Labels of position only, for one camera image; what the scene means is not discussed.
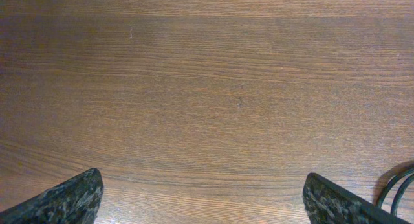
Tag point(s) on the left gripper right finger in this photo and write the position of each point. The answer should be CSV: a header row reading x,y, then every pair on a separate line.
x,y
328,203

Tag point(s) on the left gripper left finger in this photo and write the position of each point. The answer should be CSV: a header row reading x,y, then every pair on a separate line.
x,y
76,200

